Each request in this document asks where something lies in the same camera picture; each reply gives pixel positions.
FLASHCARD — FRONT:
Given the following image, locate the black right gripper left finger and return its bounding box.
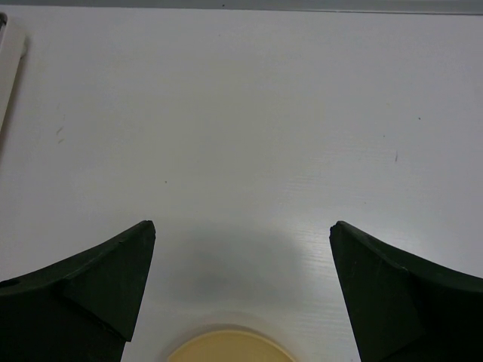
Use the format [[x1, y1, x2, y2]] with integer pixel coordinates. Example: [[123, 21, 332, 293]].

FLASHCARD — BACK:
[[1, 220, 155, 361]]

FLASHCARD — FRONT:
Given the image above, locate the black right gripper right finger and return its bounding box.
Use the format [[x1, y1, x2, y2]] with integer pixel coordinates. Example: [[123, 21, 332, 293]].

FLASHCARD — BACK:
[[330, 221, 482, 361]]

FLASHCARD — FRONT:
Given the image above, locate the yellow plastic plate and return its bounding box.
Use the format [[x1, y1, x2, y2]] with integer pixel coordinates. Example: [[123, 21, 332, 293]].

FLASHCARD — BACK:
[[167, 330, 296, 362]]

